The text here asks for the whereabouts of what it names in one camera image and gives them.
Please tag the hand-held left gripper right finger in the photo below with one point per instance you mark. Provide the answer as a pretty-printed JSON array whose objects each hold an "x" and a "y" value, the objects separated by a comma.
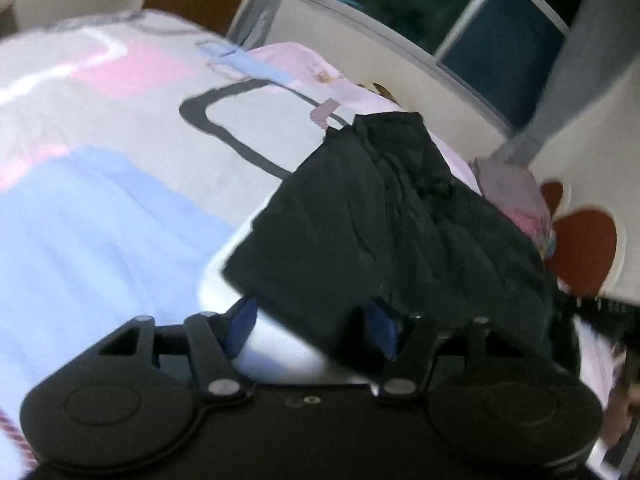
[{"x": 382, "y": 330}]

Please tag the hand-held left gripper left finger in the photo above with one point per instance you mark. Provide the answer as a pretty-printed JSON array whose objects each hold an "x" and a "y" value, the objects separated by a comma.
[{"x": 242, "y": 325}]

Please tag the black padded jacket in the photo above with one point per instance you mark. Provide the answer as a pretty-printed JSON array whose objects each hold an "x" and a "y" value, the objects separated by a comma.
[{"x": 375, "y": 220}]

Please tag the pile of folded clothes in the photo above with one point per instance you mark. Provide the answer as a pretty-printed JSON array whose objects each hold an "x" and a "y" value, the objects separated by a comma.
[{"x": 505, "y": 185}]

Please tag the patterned bed sheet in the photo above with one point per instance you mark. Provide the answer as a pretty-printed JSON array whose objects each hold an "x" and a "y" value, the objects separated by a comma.
[{"x": 100, "y": 185}]

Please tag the red and white headboard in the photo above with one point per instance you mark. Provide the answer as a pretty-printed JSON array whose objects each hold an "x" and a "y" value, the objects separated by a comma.
[{"x": 585, "y": 245}]

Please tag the pink pillow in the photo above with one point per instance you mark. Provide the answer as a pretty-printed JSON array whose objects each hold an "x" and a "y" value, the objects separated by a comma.
[{"x": 310, "y": 65}]

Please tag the grey curtain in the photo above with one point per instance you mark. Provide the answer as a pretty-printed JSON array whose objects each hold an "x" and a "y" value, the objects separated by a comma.
[
  {"x": 260, "y": 10},
  {"x": 585, "y": 60}
]

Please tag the sliding glass window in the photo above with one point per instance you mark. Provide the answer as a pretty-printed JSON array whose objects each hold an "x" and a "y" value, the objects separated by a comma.
[{"x": 425, "y": 5}]

